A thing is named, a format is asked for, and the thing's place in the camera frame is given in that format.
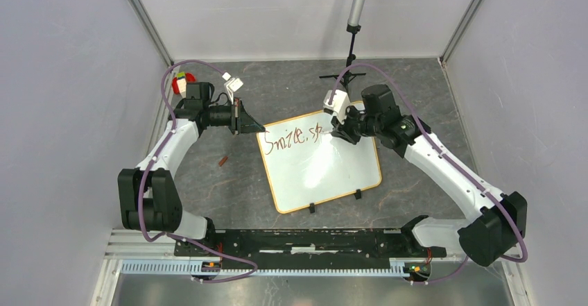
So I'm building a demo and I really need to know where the black tripod camera stand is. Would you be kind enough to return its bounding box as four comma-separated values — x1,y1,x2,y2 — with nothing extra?
318,0,366,90

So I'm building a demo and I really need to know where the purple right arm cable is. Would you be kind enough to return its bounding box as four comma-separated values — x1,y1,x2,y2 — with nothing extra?
327,62,529,285

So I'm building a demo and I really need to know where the yellow framed whiteboard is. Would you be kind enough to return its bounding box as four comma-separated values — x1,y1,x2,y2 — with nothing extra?
257,111,382,214

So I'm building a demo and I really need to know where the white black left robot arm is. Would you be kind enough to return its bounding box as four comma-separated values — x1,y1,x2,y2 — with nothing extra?
117,78,265,256

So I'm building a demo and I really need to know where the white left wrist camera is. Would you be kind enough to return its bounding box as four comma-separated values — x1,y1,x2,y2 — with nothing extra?
222,72,243,105

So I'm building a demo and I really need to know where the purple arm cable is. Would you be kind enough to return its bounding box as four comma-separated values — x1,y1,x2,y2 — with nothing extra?
137,60,258,284
327,62,529,285

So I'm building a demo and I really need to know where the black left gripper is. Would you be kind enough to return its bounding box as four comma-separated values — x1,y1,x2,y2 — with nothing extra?
204,98,266,135

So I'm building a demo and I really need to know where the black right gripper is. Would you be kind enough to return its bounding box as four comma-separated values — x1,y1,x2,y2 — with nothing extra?
331,103,381,145

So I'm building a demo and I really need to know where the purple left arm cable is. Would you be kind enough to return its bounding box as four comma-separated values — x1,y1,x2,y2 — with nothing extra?
137,60,258,284

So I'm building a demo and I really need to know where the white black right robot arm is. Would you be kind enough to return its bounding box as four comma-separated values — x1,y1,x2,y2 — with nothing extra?
323,85,528,266

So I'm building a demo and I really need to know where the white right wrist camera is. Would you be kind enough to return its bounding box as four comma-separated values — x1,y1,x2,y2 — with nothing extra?
323,90,351,124

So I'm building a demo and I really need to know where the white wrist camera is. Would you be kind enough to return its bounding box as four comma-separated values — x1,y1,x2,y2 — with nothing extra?
222,72,243,105
323,90,351,124

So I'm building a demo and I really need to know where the red marker cap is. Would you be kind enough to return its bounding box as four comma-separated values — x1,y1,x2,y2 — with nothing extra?
218,156,228,167

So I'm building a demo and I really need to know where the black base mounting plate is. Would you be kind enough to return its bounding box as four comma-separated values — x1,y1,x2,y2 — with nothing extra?
203,228,447,271

